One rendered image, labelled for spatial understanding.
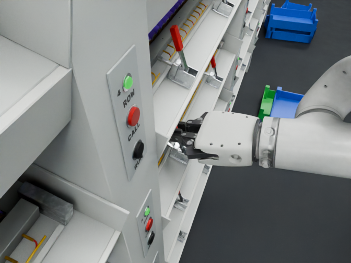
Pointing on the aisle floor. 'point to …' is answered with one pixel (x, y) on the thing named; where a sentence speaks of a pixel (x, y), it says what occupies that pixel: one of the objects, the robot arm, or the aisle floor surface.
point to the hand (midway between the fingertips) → (175, 131)
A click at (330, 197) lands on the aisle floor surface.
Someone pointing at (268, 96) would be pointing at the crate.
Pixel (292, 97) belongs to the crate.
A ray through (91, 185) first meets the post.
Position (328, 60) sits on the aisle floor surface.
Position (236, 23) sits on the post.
